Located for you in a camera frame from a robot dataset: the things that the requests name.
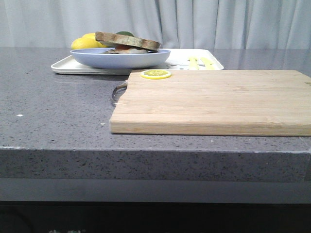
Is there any wooden cutting board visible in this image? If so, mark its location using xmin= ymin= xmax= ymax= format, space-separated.
xmin=110 ymin=70 xmax=311 ymax=136

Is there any rear yellow lemon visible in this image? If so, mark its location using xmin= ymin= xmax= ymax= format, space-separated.
xmin=82 ymin=33 xmax=95 ymax=39

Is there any bread slice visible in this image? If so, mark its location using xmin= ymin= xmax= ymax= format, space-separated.
xmin=103 ymin=48 xmax=149 ymax=54
xmin=95 ymin=32 xmax=160 ymax=51

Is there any yellow plastic fork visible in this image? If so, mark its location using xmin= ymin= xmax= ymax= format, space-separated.
xmin=188 ymin=56 xmax=199 ymax=70

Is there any lemon slice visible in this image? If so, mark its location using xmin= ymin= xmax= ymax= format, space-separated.
xmin=140 ymin=69 xmax=172 ymax=80

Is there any white curtain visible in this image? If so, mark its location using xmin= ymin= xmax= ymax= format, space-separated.
xmin=0 ymin=0 xmax=311 ymax=49

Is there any fried egg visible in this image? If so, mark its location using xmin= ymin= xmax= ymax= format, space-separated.
xmin=114 ymin=45 xmax=148 ymax=54

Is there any front yellow lemon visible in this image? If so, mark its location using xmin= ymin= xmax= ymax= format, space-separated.
xmin=71 ymin=37 xmax=105 ymax=50

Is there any yellow lemon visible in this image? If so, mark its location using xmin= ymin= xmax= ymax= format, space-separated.
xmin=71 ymin=37 xmax=105 ymax=50
xmin=82 ymin=33 xmax=95 ymax=39

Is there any yellow plastic knife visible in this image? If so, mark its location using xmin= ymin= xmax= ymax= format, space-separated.
xmin=200 ymin=57 xmax=215 ymax=70

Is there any green lime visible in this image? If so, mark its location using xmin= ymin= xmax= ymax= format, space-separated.
xmin=116 ymin=31 xmax=134 ymax=37

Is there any light blue plate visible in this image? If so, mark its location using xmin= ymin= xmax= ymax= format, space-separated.
xmin=70 ymin=48 xmax=171 ymax=69

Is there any white bear tray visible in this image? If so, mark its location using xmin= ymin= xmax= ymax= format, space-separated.
xmin=51 ymin=49 xmax=224 ymax=75

